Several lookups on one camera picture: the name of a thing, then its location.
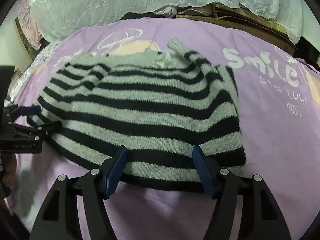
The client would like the black grey striped sweater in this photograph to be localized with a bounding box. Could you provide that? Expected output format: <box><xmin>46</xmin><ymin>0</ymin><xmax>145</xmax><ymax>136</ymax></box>
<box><xmin>27</xmin><ymin>38</ymin><xmax>246</xmax><ymax>193</ymax></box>

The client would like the person's hand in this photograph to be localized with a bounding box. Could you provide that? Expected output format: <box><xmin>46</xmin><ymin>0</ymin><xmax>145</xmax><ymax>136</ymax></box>
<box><xmin>2</xmin><ymin>154</ymin><xmax>17</xmax><ymax>187</ymax></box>

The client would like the floral purple white cloth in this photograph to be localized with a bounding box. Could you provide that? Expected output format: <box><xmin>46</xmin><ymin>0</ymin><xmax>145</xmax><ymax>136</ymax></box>
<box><xmin>8</xmin><ymin>42</ymin><xmax>60</xmax><ymax>102</ymax></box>

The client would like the pink floral cloth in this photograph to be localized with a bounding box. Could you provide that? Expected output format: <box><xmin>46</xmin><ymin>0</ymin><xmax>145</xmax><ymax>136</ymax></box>
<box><xmin>17</xmin><ymin>0</ymin><xmax>43</xmax><ymax>51</ymax></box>

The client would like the white lace cover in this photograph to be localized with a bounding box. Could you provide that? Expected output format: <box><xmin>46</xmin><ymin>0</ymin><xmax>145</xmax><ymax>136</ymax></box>
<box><xmin>30</xmin><ymin>0</ymin><xmax>303</xmax><ymax>43</ymax></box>

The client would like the purple smile bed sheet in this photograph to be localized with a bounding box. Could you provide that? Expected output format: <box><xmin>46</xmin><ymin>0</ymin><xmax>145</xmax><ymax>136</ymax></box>
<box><xmin>8</xmin><ymin>18</ymin><xmax>319</xmax><ymax>239</ymax></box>

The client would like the brown woven mat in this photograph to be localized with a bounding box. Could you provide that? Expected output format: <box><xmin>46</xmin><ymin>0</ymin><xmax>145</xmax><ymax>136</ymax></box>
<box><xmin>176</xmin><ymin>3</ymin><xmax>296</xmax><ymax>55</ymax></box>

